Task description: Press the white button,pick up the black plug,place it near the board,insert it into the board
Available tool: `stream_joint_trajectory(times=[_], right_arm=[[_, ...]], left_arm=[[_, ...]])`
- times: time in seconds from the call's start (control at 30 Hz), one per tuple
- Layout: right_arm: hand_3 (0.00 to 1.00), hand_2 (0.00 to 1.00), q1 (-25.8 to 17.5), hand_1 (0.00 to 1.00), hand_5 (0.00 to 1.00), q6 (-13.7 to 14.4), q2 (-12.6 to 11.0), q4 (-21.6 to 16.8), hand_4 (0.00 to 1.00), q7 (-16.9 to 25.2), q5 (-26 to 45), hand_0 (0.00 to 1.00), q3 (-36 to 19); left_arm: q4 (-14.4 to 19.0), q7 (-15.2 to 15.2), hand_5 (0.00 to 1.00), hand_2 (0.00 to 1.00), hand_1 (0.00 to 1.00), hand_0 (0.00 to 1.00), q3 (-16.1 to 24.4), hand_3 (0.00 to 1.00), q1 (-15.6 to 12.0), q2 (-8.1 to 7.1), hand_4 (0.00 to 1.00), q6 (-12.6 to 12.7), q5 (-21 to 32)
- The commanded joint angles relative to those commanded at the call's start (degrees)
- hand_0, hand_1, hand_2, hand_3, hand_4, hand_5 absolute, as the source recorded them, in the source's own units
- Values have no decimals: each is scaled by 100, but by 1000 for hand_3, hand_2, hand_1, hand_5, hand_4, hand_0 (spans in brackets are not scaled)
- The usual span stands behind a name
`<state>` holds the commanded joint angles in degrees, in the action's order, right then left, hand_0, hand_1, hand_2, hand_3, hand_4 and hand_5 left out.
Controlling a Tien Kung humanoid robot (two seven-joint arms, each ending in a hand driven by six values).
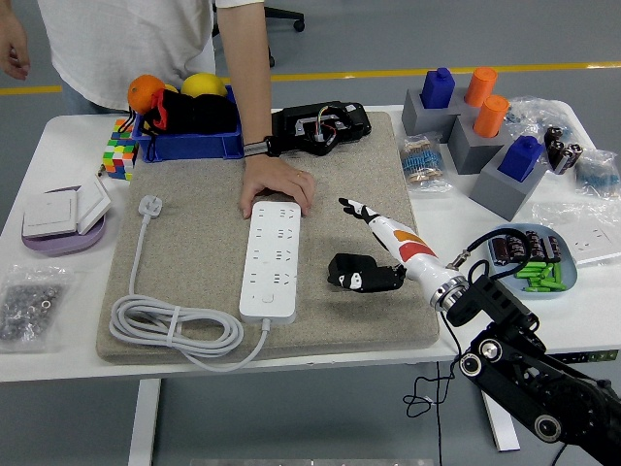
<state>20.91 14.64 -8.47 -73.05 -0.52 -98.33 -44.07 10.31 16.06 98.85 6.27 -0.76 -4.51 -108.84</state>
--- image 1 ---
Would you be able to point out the person's right hand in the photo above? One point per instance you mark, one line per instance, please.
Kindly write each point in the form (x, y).
(14, 48)

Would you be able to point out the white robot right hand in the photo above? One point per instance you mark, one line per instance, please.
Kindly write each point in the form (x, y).
(412, 247)

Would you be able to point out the person's left hand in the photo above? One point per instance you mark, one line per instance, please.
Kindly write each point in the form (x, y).
(271, 177)

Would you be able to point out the black plug adapter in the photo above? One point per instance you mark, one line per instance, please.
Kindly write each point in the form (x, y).
(349, 262)

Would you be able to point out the white power strip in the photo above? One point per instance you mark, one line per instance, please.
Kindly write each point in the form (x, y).
(271, 262)

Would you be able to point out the person's left forearm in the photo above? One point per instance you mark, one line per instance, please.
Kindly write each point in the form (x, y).
(247, 87)

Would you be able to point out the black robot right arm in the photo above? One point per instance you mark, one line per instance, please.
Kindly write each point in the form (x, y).
(500, 301)

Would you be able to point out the black wristwatch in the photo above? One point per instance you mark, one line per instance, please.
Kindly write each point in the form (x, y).
(272, 145)

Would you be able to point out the striped wristband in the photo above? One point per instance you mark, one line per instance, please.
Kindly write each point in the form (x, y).
(254, 149)

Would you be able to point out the blue plastic bin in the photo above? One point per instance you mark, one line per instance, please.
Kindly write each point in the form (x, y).
(194, 145)

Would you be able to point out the grey-brown mat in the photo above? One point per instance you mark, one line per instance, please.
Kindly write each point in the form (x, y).
(204, 242)

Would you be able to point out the black opened electronic device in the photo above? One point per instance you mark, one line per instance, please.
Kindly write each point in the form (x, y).
(349, 121)

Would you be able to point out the black and red pouch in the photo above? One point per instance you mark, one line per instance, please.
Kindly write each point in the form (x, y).
(194, 114)

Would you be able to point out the light blue dish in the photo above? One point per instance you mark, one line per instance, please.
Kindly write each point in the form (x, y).
(507, 280)

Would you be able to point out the grey holder block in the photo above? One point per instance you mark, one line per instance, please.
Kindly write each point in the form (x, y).
(500, 194)
(470, 153)
(417, 119)

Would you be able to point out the person's torso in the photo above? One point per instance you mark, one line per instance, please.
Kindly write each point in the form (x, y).
(121, 43)

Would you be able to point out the yellow lemon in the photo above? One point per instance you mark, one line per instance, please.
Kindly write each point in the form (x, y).
(204, 85)

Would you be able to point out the green cylinder piece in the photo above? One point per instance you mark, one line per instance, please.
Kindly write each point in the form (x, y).
(536, 289)
(532, 265)
(529, 273)
(553, 285)
(535, 281)
(546, 272)
(558, 273)

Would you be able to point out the orange fruit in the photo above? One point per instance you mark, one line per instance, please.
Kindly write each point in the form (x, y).
(143, 92)

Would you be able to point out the blue bottle-shaped block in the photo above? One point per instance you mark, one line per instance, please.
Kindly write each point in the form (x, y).
(436, 89)
(521, 157)

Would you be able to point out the large clear plastic bag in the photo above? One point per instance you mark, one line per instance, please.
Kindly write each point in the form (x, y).
(553, 213)

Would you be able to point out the small metal connector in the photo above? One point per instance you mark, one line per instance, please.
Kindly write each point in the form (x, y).
(101, 170)

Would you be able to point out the orange cylinder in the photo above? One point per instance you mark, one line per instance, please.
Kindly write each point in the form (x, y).
(480, 85)
(490, 116)

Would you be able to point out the colourful puzzle cube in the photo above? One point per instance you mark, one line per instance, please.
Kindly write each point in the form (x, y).
(119, 160)

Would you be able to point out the black office chair base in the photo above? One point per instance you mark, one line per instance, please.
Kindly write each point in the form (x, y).
(291, 20)

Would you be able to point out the clear bag of black capacitors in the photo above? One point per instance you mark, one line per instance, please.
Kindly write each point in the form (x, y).
(558, 150)

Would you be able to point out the purple oval stand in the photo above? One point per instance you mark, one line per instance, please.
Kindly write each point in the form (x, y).
(58, 245)

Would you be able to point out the white table leg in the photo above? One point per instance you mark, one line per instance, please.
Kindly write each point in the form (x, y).
(503, 432)
(144, 422)

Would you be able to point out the black table control panel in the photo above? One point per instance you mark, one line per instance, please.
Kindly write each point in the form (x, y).
(597, 356)

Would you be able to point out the clear bag of metal nuts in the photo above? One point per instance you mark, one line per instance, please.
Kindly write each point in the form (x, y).
(29, 306)

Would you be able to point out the white wall switch panel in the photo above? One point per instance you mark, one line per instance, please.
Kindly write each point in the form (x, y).
(48, 213)
(92, 204)

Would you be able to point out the white wall socket panel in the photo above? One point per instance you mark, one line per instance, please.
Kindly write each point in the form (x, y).
(594, 242)

